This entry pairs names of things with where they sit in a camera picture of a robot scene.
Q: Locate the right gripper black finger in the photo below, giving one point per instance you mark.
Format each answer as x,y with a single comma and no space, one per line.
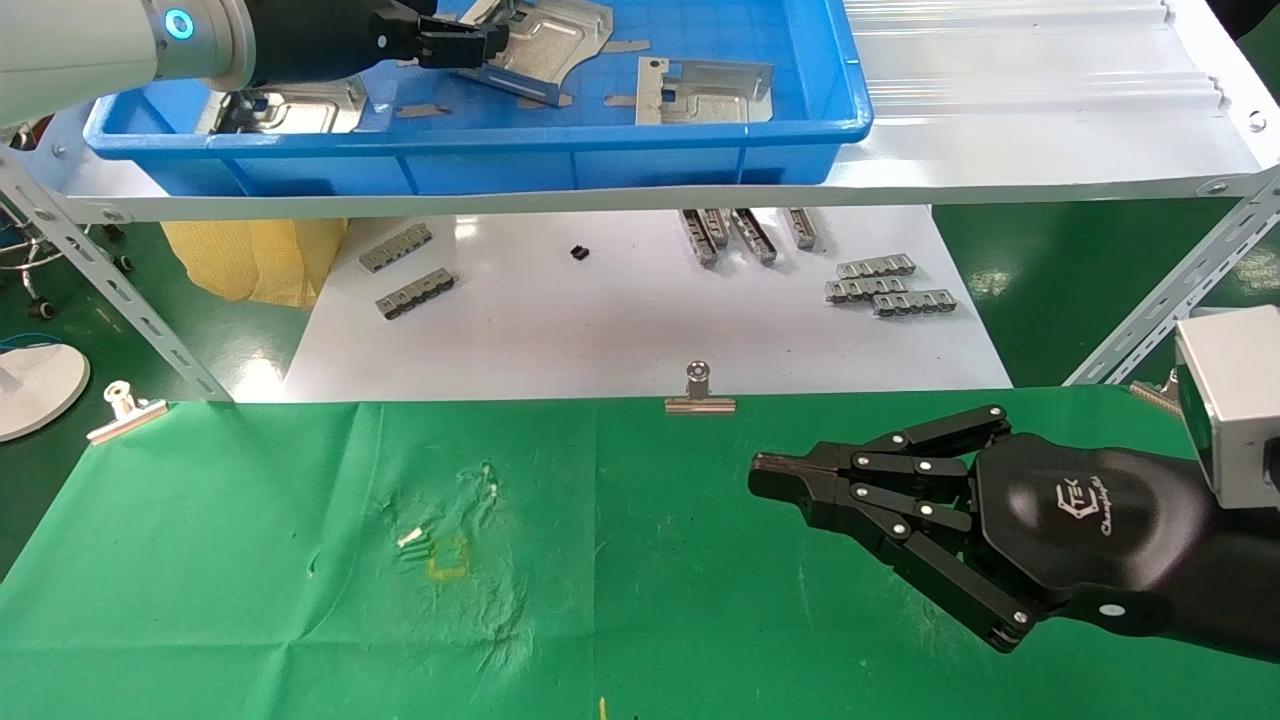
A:
810,500
800,465

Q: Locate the white metal shelf board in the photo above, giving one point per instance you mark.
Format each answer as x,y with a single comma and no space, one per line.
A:
1100,150

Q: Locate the blue plastic bin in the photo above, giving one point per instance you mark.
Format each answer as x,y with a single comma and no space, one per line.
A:
500,165

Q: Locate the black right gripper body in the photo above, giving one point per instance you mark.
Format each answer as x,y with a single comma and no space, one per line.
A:
1090,530

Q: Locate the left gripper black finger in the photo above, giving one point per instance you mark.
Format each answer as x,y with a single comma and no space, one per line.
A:
460,55
450,26

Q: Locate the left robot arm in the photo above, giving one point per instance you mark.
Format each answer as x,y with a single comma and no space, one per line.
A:
80,40

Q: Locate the silver binder clip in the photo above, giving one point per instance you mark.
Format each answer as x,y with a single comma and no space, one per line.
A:
125,420
1155,395
700,405

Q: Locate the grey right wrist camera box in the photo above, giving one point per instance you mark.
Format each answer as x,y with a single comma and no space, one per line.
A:
1240,400

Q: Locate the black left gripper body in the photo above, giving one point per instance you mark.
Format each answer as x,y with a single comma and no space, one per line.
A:
320,40

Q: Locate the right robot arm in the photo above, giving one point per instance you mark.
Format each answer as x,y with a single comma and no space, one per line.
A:
1240,580

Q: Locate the stamped sheet metal bracket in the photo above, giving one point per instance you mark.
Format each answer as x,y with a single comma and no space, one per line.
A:
560,45
700,95
300,112

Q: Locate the wheeled stool base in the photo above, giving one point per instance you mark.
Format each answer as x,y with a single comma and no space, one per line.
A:
40,308

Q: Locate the yellow mesh bag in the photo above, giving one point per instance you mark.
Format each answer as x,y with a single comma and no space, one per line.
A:
250,260

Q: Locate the white glossy shelf board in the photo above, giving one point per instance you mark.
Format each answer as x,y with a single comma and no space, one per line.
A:
600,320

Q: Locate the clear corrugated plastic sheet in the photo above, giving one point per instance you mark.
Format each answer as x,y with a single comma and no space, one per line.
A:
1000,60

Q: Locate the small white scrap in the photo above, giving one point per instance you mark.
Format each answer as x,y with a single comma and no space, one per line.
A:
410,538

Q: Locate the grey tape piece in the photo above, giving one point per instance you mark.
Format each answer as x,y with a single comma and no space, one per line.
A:
422,110
560,100
620,101

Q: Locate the white round base plate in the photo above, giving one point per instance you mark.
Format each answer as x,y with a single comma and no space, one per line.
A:
40,385

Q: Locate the green table cloth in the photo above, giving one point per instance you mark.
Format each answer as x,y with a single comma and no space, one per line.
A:
400,620

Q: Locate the grey slotted metal part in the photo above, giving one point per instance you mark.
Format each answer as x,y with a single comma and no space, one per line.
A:
915,303
716,226
865,290
754,236
802,228
698,240
395,248
876,267
415,294

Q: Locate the white slotted shelf post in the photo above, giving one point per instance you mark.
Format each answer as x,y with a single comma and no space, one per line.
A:
100,270
1180,290

